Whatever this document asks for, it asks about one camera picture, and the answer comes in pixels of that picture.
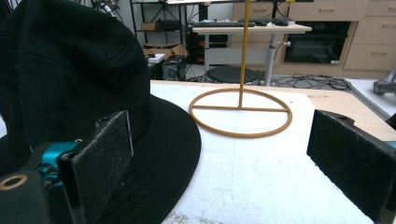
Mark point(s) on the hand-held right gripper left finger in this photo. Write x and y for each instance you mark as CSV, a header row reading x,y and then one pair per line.
x,y
96,161

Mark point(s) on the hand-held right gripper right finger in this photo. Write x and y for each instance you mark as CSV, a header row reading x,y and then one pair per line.
x,y
351,161

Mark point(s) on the black felt hat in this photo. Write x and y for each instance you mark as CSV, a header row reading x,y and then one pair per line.
x,y
74,74

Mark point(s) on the gold metal hat stand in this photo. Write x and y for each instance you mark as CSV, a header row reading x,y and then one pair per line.
x,y
242,102

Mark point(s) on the grey metal device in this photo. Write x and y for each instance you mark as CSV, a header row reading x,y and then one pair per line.
x,y
385,83

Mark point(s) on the white foam mat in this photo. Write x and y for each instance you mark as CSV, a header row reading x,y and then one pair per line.
x,y
249,174

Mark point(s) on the black computer tower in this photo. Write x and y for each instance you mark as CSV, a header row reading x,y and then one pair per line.
x,y
172,68

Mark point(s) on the beige drawer cabinet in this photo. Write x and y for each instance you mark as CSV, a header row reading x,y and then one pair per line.
x,y
370,37

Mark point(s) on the cardboard box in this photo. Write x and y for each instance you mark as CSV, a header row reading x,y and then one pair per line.
x,y
165,49

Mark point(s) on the black round stool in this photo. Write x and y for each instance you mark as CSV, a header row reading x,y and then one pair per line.
x,y
231,74

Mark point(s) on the black metal shelf rack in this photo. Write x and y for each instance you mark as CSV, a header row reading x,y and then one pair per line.
x,y
155,21

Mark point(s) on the black computer mouse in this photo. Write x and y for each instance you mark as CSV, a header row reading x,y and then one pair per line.
x,y
281,22

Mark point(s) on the light wooden desk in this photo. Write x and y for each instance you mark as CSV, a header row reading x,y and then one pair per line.
x,y
249,34

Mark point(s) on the black keyboard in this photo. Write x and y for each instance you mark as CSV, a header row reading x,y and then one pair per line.
x,y
222,24

